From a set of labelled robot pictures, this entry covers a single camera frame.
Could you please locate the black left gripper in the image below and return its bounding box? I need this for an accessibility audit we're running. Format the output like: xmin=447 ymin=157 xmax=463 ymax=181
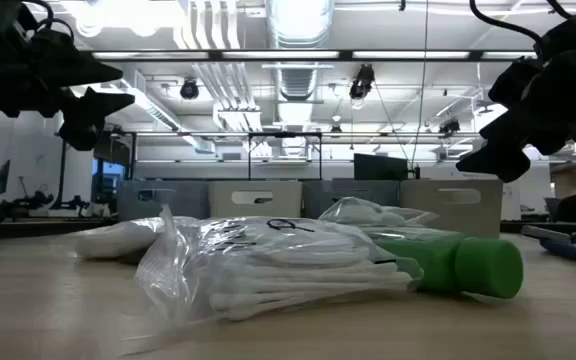
xmin=0 ymin=0 xmax=137 ymax=152

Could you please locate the green travel bottle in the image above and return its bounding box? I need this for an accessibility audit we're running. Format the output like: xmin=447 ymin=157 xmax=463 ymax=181
xmin=373 ymin=227 xmax=526 ymax=300

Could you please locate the clear bag of cotton pads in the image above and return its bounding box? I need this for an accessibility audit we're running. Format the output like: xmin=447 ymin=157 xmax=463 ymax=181
xmin=74 ymin=216 xmax=170 ymax=262

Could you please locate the clear bag of cotton balls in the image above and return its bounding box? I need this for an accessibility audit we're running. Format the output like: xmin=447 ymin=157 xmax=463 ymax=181
xmin=317 ymin=195 xmax=440 ymax=227

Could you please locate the clear bag of cotton swabs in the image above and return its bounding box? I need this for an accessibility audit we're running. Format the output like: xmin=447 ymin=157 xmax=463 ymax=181
xmin=134 ymin=203 xmax=425 ymax=322

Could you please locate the black ceiling spotlight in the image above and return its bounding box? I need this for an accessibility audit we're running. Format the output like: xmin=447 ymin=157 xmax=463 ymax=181
xmin=438 ymin=118 xmax=462 ymax=138
xmin=179 ymin=78 xmax=201 ymax=101
xmin=348 ymin=63 xmax=376 ymax=101

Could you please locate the black tall stand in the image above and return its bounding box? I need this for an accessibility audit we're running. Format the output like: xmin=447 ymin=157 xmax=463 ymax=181
xmin=53 ymin=130 xmax=138 ymax=212

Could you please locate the blue lit screen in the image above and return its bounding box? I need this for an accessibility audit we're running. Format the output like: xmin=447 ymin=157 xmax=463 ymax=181
xmin=92 ymin=158 xmax=127 ymax=202

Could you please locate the light grey storage bin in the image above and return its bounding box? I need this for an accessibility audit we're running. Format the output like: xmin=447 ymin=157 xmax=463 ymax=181
xmin=399 ymin=178 xmax=504 ymax=240

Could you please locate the translucent grey storage bin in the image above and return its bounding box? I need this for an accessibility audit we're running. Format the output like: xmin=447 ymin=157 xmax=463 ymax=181
xmin=116 ymin=179 xmax=212 ymax=222

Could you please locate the black monitor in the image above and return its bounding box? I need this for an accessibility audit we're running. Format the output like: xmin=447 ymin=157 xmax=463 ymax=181
xmin=352 ymin=152 xmax=410 ymax=182

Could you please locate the black overhead light bar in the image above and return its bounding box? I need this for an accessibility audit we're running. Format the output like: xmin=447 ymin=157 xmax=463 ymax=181
xmin=75 ymin=48 xmax=540 ymax=63

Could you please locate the white storage bin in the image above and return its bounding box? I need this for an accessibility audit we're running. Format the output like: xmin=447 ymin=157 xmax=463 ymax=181
xmin=208 ymin=180 xmax=304 ymax=219

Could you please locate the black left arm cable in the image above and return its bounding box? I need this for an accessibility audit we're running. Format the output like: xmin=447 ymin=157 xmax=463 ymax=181
xmin=21 ymin=0 xmax=77 ymax=42

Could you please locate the silver ventilation duct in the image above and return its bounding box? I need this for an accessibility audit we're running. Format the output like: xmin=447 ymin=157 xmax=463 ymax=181
xmin=264 ymin=0 xmax=337 ymax=101

